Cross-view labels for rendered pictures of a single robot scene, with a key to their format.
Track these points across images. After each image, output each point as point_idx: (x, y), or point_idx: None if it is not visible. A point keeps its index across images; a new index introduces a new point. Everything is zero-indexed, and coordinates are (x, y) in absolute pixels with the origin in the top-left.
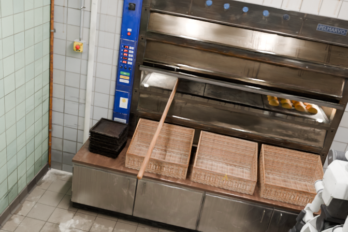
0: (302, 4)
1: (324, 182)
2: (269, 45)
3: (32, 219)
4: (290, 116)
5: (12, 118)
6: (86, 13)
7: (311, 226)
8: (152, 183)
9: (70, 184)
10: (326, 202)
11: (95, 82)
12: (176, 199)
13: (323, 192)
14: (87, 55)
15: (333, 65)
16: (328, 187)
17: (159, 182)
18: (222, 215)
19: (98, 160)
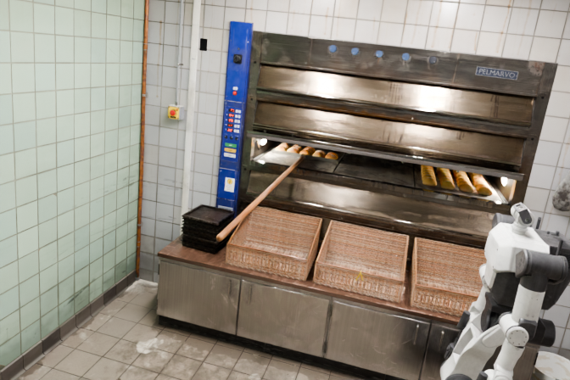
0: (452, 41)
1: (485, 255)
2: (413, 98)
3: (103, 336)
4: (451, 196)
5: (84, 194)
6: (184, 71)
7: (474, 327)
8: (260, 286)
9: None
10: (488, 282)
11: (195, 159)
12: (293, 309)
13: (485, 271)
14: (185, 124)
15: (503, 120)
16: (489, 259)
17: (270, 283)
18: (359, 334)
19: (191, 255)
